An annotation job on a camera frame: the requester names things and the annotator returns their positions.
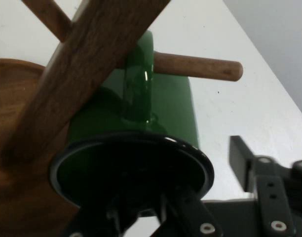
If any green enamel mug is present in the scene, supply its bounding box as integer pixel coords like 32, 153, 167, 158
49, 30, 215, 218

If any brown wooden mug tree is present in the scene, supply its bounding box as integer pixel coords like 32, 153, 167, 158
0, 0, 244, 237

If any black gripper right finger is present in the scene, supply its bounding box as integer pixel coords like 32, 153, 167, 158
228, 135, 302, 237

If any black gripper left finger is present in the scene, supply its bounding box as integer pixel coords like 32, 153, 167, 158
64, 189, 224, 237

